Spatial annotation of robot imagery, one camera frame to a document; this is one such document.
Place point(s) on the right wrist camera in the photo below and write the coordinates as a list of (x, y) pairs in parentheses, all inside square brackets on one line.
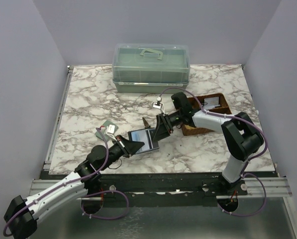
[(159, 105)]

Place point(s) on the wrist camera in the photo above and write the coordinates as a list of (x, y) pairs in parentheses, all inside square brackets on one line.
[(110, 131), (159, 105)]

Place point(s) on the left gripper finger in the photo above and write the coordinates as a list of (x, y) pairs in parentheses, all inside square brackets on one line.
[(125, 143), (138, 145)]

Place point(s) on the green plastic storage box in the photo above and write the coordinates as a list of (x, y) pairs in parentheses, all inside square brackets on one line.
[(150, 68)]

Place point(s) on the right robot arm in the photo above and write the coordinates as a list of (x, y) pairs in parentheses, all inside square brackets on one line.
[(242, 137)]

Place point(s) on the black mounting rail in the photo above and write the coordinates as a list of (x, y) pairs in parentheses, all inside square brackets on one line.
[(164, 190)]

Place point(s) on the brown wicker tray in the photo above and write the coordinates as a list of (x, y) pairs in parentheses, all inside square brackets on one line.
[(222, 109)]

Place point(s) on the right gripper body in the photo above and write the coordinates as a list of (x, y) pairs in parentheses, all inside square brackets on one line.
[(174, 119)]

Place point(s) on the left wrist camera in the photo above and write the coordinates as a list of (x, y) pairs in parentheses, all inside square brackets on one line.
[(110, 131)]

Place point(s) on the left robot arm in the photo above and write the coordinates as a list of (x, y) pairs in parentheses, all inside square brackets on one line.
[(23, 214)]

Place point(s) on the green snap wallet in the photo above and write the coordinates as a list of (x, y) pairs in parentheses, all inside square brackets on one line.
[(102, 130)]

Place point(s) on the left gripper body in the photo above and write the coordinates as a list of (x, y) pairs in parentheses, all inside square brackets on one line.
[(117, 150)]

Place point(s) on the silver card in tray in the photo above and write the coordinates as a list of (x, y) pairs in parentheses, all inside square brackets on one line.
[(212, 102)]

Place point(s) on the yellow black pliers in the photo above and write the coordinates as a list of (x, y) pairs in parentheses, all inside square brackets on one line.
[(146, 124)]

